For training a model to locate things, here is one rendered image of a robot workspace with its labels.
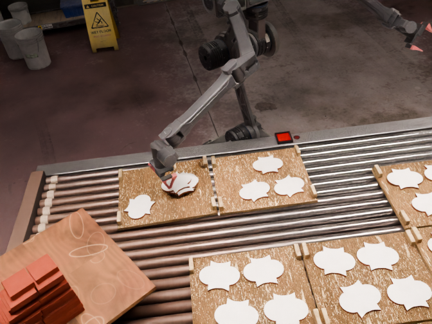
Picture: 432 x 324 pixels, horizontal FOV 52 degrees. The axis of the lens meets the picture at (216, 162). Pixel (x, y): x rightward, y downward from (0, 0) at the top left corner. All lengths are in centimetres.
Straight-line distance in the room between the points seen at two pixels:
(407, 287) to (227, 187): 80
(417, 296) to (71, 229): 124
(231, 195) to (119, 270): 59
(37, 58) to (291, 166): 378
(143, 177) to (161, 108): 217
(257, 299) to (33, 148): 292
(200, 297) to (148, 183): 64
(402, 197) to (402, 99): 241
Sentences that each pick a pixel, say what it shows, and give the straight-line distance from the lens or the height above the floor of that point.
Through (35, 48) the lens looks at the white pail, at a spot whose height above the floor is 24.
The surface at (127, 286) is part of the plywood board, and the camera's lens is 154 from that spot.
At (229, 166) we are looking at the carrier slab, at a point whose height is 94.
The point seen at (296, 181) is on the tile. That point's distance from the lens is 193.
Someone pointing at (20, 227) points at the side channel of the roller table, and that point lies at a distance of 200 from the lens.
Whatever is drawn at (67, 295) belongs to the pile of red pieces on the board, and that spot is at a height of 115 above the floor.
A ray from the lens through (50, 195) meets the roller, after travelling 213.
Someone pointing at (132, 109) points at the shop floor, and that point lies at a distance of 422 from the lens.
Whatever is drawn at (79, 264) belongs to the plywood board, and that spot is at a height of 104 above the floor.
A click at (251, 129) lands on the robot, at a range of 314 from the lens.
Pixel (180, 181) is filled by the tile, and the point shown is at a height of 98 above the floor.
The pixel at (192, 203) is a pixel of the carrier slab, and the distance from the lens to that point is 187.
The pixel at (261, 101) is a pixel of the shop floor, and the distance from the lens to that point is 412.
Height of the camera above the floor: 228
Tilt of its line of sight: 41 degrees down
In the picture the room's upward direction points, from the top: 6 degrees counter-clockwise
